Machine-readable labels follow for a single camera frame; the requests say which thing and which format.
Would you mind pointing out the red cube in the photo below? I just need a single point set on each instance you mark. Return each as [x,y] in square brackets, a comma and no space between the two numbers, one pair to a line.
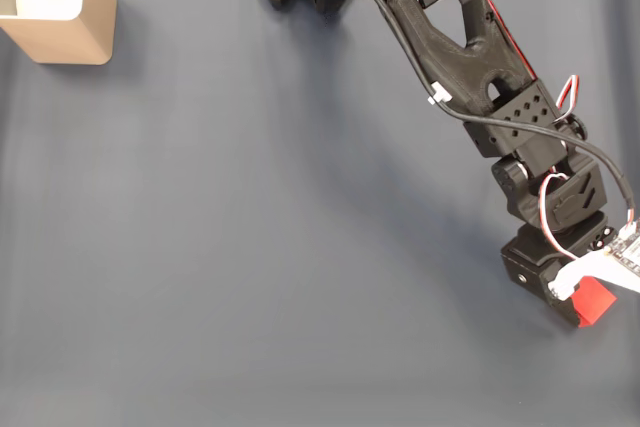
[592,302]

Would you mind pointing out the white camera circuit board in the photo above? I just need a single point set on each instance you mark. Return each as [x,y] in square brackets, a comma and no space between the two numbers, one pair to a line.
[625,262]

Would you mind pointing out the dark table mat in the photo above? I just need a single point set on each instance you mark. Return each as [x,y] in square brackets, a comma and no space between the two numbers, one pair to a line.
[200,247]

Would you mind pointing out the beige box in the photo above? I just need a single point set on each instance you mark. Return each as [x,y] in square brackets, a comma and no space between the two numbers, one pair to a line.
[70,42]

